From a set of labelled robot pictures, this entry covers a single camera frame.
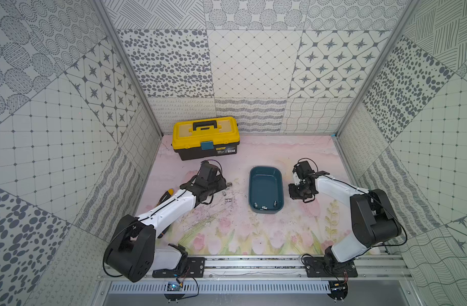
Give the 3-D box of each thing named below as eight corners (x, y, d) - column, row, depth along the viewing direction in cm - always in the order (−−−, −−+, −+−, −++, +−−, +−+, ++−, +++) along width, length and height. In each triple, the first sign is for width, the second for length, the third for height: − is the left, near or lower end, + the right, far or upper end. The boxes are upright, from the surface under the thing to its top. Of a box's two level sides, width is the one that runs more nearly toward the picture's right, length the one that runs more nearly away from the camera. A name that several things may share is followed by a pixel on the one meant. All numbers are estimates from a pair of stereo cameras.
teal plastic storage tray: (249, 213, 90) (250, 208, 85) (248, 173, 105) (248, 166, 100) (285, 213, 90) (288, 208, 85) (279, 173, 105) (281, 166, 100)
